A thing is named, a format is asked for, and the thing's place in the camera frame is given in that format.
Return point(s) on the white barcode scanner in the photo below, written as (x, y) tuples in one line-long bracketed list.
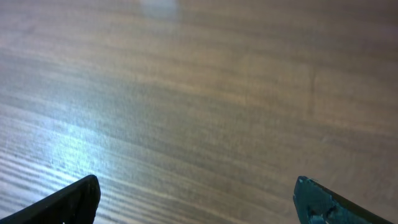
[(160, 9)]

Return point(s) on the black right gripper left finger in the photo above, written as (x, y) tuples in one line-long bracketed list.
[(77, 203)]

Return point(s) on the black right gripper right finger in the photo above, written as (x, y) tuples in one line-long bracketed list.
[(315, 203)]

